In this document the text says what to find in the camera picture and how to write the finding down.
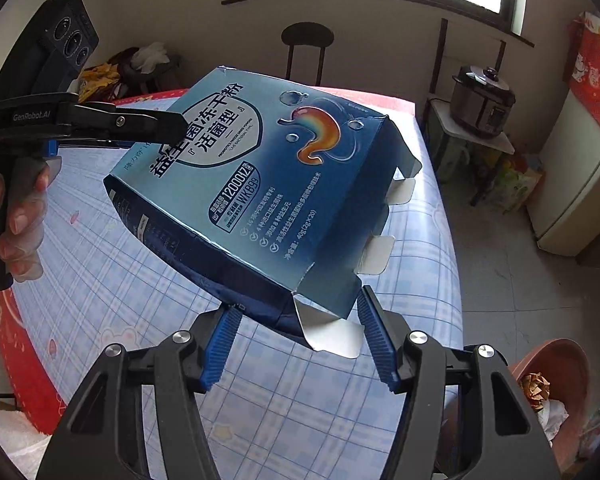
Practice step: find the white side table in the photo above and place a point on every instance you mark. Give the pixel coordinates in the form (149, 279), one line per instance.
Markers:
(480, 146)

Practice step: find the terracotta plastic bin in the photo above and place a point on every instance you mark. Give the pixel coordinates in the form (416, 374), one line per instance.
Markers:
(570, 365)

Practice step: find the white fridge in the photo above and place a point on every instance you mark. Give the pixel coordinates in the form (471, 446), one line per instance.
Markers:
(580, 185)

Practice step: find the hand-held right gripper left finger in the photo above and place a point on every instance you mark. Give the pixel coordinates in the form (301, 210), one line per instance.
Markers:
(220, 350)

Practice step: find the red printed cloth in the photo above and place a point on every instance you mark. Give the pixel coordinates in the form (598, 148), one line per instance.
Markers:
(595, 75)

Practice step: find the person's left hand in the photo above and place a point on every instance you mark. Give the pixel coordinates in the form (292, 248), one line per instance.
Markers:
(25, 215)

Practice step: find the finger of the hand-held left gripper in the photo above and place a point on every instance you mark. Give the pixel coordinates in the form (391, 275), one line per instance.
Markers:
(140, 125)

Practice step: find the pile of snack packets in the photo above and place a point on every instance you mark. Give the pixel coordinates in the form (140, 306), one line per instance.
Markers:
(100, 80)

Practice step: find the electric pressure cooker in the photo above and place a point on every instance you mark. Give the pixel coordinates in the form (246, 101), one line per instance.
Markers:
(480, 105)

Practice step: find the black round-back chair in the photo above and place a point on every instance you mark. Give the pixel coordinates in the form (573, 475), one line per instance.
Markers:
(305, 35)

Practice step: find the crumpled white plastic bag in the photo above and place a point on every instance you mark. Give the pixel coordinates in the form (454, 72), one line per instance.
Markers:
(152, 55)

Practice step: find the brown foil wrapper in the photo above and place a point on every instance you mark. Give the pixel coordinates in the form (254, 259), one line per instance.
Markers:
(535, 389)

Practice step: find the colourful gift bag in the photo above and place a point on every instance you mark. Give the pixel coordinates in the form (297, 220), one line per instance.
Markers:
(515, 185)

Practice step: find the person's white fleece clothing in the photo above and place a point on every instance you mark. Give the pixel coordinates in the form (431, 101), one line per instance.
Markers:
(10, 435)

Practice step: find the dark window sill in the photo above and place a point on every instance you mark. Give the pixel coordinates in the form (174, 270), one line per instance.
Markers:
(380, 2)

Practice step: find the blue plaid tablecloth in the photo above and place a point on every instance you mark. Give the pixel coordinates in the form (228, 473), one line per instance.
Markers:
(105, 260)

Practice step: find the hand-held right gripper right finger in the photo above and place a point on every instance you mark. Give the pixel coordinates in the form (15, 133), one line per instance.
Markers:
(377, 345)

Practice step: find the blue cardboard box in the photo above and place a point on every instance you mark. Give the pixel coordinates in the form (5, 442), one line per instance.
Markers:
(280, 185)

